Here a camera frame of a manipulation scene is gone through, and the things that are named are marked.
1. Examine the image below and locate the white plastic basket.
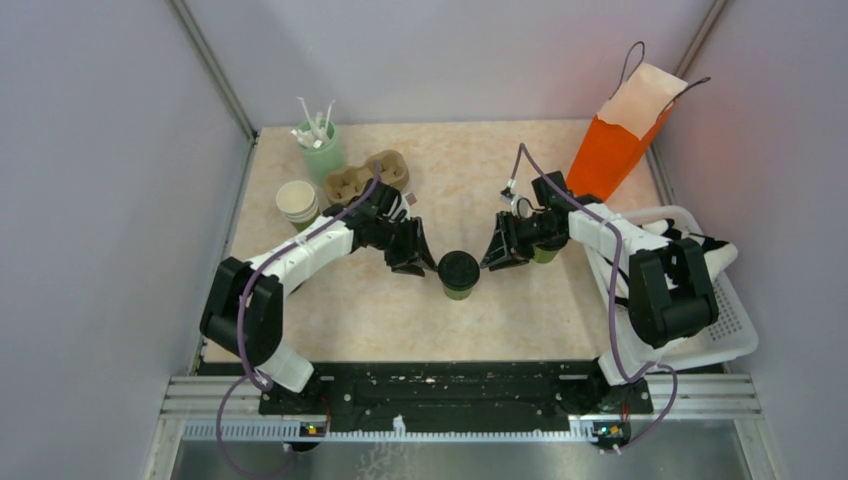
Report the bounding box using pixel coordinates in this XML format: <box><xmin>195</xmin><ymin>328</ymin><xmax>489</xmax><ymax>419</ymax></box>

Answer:
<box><xmin>581</xmin><ymin>206</ymin><xmax>759</xmax><ymax>383</ymax></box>

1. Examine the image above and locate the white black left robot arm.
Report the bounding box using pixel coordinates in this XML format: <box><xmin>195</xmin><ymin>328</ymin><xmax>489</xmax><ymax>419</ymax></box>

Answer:
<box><xmin>199</xmin><ymin>180</ymin><xmax>437</xmax><ymax>414</ymax></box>

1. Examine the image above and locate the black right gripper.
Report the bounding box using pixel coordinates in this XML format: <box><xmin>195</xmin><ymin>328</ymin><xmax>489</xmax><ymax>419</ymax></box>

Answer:
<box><xmin>480</xmin><ymin>211</ymin><xmax>561</xmax><ymax>273</ymax></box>

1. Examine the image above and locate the green straw holder cup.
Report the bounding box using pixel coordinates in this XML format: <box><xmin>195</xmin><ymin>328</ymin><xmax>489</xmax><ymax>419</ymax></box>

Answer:
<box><xmin>296</xmin><ymin>120</ymin><xmax>348</xmax><ymax>186</ymax></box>

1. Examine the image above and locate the stack of black lids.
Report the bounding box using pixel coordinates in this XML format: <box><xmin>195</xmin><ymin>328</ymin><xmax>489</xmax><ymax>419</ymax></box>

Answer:
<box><xmin>286</xmin><ymin>282</ymin><xmax>303</xmax><ymax>296</ymax></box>

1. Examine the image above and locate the green paper coffee cup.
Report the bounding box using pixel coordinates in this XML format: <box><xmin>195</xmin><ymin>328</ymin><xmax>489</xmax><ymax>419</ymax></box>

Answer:
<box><xmin>533</xmin><ymin>246</ymin><xmax>561</xmax><ymax>264</ymax></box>
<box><xmin>442</xmin><ymin>283</ymin><xmax>475</xmax><ymax>301</ymax></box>

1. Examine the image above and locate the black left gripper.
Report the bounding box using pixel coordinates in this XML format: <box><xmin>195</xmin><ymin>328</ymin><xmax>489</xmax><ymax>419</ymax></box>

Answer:
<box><xmin>372</xmin><ymin>215</ymin><xmax>438</xmax><ymax>277</ymax></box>

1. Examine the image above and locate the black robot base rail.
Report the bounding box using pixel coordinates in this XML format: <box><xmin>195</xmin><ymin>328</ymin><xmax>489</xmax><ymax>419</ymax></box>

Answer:
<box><xmin>258</xmin><ymin>360</ymin><xmax>654</xmax><ymax>433</ymax></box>

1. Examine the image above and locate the aluminium frame rail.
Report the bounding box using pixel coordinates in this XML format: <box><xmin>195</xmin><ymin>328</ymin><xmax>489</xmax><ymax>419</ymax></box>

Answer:
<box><xmin>165</xmin><ymin>0</ymin><xmax>258</xmax><ymax>144</ymax></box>

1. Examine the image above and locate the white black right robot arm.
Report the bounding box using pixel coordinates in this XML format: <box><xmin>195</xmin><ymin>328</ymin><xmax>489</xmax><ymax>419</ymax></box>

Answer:
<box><xmin>480</xmin><ymin>171</ymin><xmax>719</xmax><ymax>412</ymax></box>

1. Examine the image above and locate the orange paper bag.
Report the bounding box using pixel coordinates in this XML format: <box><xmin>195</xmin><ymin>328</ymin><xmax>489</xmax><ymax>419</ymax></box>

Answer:
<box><xmin>566</xmin><ymin>41</ymin><xmax>711</xmax><ymax>202</ymax></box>

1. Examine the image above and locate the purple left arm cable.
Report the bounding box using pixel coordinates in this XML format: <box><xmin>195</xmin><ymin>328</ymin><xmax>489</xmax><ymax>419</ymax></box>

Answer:
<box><xmin>215</xmin><ymin>162</ymin><xmax>386</xmax><ymax>480</ymax></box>

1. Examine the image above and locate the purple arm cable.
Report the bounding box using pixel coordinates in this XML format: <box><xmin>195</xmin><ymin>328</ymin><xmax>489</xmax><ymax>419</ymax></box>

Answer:
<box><xmin>506</xmin><ymin>143</ymin><xmax>680</xmax><ymax>455</ymax></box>
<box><xmin>215</xmin><ymin>162</ymin><xmax>386</xmax><ymax>480</ymax></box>

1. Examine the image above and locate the brown cardboard cup carrier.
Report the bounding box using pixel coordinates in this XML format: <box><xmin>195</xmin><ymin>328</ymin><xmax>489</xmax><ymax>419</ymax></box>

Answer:
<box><xmin>323</xmin><ymin>150</ymin><xmax>410</xmax><ymax>205</ymax></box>

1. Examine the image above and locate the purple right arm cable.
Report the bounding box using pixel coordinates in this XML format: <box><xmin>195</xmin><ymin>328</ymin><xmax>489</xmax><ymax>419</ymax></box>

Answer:
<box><xmin>506</xmin><ymin>143</ymin><xmax>680</xmax><ymax>455</ymax></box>

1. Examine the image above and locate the stack of green paper cups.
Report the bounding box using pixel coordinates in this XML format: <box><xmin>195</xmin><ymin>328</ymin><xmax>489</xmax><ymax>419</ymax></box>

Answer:
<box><xmin>275</xmin><ymin>180</ymin><xmax>320</xmax><ymax>232</ymax></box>

